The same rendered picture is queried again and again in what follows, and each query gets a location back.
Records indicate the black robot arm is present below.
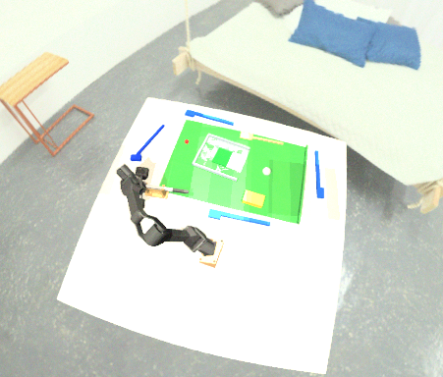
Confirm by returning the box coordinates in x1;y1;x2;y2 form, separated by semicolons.
116;163;217;256

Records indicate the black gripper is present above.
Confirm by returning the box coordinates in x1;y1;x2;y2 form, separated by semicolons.
136;167;149;208

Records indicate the green flat mat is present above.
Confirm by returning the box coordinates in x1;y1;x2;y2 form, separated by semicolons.
159;120;305;225

